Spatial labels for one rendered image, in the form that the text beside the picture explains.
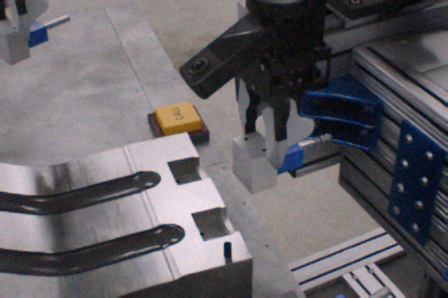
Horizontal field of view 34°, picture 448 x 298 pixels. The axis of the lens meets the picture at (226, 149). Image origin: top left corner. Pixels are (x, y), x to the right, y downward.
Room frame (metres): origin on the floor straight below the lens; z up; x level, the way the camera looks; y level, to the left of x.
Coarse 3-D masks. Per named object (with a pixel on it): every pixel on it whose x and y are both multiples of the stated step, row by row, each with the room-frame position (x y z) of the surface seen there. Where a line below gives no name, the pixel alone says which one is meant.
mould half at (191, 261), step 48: (144, 144) 0.80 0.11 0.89; (192, 144) 0.80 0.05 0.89; (48, 192) 0.71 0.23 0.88; (144, 192) 0.70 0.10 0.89; (192, 192) 0.70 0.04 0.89; (0, 240) 0.60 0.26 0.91; (48, 240) 0.62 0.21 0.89; (96, 240) 0.62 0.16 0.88; (192, 240) 0.62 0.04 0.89; (240, 240) 0.61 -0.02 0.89; (0, 288) 0.52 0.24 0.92; (48, 288) 0.54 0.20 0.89; (96, 288) 0.55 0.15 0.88; (144, 288) 0.55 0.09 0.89; (192, 288) 0.56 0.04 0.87; (240, 288) 0.58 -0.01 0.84
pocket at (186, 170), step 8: (176, 160) 0.77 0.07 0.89; (184, 160) 0.77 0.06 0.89; (192, 160) 0.78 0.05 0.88; (176, 168) 0.77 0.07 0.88; (184, 168) 0.77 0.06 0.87; (192, 168) 0.78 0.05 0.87; (200, 168) 0.77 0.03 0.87; (176, 176) 0.77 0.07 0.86; (184, 176) 0.77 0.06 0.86; (192, 176) 0.77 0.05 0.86; (200, 176) 0.75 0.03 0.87
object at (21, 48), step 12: (0, 24) 1.04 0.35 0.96; (12, 24) 1.04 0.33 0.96; (36, 24) 1.06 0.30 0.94; (48, 24) 1.08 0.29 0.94; (60, 24) 1.09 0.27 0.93; (0, 36) 1.01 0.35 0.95; (12, 36) 1.01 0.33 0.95; (36, 36) 1.04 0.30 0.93; (0, 48) 1.02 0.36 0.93; (12, 48) 1.01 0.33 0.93; (24, 48) 1.02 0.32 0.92; (12, 60) 1.00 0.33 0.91
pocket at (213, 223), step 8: (216, 208) 0.67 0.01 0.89; (224, 208) 0.67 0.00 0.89; (192, 216) 0.66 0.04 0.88; (200, 216) 0.67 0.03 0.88; (208, 216) 0.67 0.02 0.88; (216, 216) 0.67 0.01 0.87; (224, 216) 0.67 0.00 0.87; (200, 224) 0.67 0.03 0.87; (208, 224) 0.67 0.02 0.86; (216, 224) 0.67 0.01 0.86; (224, 224) 0.66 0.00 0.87; (200, 232) 0.66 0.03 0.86; (208, 232) 0.66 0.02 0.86; (216, 232) 0.66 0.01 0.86; (224, 232) 0.66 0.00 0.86; (232, 232) 0.64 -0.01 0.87; (208, 240) 0.64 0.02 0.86
